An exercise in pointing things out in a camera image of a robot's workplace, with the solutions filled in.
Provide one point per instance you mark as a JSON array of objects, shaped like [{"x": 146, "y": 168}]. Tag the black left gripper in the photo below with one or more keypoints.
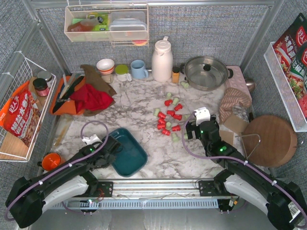
[{"x": 112, "y": 145}]

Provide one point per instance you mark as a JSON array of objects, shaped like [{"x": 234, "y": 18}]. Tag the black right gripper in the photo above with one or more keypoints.
[{"x": 192, "y": 129}]

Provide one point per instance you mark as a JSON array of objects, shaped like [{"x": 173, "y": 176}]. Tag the teal storage basket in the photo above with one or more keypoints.
[{"x": 130, "y": 157}]

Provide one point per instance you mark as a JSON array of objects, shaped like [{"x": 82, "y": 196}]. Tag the striped pink cloth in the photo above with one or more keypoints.
[{"x": 232, "y": 97}]

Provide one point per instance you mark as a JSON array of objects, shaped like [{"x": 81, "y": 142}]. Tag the brown cardboard square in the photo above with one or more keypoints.
[
  {"x": 227, "y": 136},
  {"x": 236, "y": 124}
]

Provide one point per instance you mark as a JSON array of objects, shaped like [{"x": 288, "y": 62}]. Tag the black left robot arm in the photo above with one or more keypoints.
[{"x": 30, "y": 198}]

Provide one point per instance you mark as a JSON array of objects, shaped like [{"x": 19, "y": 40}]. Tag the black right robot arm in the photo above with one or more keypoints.
[{"x": 283, "y": 203}]

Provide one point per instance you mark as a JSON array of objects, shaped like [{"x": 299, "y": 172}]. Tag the red coffee capsule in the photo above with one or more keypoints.
[
  {"x": 161, "y": 115},
  {"x": 168, "y": 102},
  {"x": 178, "y": 107},
  {"x": 166, "y": 132},
  {"x": 177, "y": 117}
]

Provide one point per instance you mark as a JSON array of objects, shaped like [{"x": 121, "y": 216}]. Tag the green coffee capsule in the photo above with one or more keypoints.
[
  {"x": 175, "y": 137},
  {"x": 156, "y": 112},
  {"x": 175, "y": 101},
  {"x": 185, "y": 84}
]

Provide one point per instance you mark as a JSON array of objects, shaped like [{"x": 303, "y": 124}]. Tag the right white mesh basket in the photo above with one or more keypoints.
[{"x": 296, "y": 116}]

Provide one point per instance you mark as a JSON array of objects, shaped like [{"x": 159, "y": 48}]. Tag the orange cup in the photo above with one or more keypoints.
[{"x": 51, "y": 161}]

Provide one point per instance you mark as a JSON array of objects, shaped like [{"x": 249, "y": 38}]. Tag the steel pot with lid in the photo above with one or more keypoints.
[{"x": 205, "y": 73}]

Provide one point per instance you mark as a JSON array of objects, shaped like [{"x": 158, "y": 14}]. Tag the pink egg tray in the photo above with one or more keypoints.
[{"x": 237, "y": 81}]

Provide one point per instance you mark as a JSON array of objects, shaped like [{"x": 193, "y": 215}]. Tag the orange tray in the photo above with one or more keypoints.
[{"x": 65, "y": 105}]

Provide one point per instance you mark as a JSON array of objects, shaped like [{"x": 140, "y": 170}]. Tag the round wooden cutting board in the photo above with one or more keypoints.
[{"x": 278, "y": 141}]

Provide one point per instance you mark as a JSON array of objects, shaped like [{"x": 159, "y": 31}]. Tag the red cloth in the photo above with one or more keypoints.
[{"x": 89, "y": 98}]

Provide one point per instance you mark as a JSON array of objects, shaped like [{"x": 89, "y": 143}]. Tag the steel ladle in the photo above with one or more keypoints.
[{"x": 251, "y": 84}]

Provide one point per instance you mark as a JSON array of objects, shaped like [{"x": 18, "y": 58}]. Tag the orange spice bottle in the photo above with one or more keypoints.
[{"x": 175, "y": 74}]

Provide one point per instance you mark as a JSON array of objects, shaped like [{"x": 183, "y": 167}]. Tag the black knife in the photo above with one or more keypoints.
[{"x": 67, "y": 92}]

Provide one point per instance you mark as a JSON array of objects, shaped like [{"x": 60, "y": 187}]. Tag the brown cloth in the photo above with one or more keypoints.
[{"x": 94, "y": 79}]

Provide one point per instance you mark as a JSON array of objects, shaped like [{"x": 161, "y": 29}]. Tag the white thermos jug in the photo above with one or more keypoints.
[{"x": 162, "y": 60}]

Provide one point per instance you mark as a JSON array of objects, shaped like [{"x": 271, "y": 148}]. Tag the green lid white cup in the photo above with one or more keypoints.
[{"x": 122, "y": 73}]

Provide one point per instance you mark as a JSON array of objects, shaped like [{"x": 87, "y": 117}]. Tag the white orange striped bowl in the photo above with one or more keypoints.
[{"x": 105, "y": 66}]

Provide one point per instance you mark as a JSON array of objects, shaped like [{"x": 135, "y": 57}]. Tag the light blue mug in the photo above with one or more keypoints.
[{"x": 138, "y": 70}]

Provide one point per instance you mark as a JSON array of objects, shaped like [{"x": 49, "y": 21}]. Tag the dark lid jar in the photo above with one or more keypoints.
[{"x": 41, "y": 87}]

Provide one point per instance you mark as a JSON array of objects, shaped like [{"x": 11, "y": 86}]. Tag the orange seasoning bag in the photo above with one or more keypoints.
[{"x": 19, "y": 116}]

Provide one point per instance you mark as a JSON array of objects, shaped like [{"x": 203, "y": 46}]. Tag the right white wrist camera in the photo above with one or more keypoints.
[{"x": 201, "y": 115}]

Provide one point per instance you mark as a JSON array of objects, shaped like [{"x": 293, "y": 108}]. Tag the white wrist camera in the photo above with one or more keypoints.
[
  {"x": 91, "y": 140},
  {"x": 201, "y": 115}
]

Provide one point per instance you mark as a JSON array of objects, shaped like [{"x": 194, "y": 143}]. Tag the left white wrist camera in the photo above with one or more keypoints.
[{"x": 91, "y": 140}]

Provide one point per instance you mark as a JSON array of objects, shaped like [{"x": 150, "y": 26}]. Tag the metal wire trivet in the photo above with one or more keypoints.
[{"x": 249, "y": 143}]

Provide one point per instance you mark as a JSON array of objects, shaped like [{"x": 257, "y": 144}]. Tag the aluminium front rail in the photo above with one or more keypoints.
[{"x": 153, "y": 189}]

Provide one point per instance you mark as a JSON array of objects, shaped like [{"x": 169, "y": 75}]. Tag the left white wire basket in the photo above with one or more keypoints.
[{"x": 11, "y": 147}]

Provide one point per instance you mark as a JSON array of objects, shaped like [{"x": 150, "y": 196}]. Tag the white wall basket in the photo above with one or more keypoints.
[{"x": 74, "y": 14}]

